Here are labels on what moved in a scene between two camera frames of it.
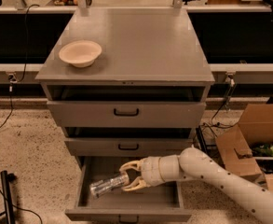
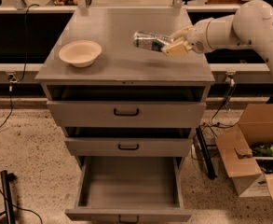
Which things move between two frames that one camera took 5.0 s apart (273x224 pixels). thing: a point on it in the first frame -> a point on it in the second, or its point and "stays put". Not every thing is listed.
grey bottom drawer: x=151 y=204 stays put
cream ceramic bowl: x=81 y=53 stays put
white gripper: x=150 y=171 -> x=197 y=37
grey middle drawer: x=125 y=147 stays put
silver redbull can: x=99 y=188 -> x=152 y=41
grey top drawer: x=127 y=114 stays put
